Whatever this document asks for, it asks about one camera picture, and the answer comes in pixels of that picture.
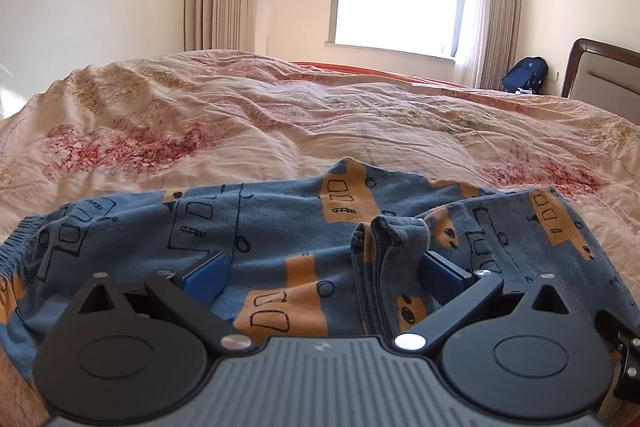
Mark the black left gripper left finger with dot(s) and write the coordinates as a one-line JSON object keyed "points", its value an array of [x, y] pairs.
{"points": [[187, 297]]}

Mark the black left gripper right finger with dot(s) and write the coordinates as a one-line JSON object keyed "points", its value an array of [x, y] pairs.
{"points": [[462, 296]]}

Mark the blue patterned pants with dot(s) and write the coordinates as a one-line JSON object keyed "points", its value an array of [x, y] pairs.
{"points": [[335, 255]]}

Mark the pink floral duvet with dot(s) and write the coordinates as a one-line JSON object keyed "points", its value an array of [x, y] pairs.
{"points": [[223, 117]]}

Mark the wooden nightstand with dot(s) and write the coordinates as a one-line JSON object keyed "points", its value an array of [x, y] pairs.
{"points": [[521, 91]]}

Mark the blue backpack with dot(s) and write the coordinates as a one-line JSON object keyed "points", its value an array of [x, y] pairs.
{"points": [[527, 74]]}

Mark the orange bed sheet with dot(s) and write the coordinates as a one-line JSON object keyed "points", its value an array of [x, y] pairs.
{"points": [[354, 73]]}

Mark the brown padded headboard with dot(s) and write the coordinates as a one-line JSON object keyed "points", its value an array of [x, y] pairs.
{"points": [[604, 76]]}

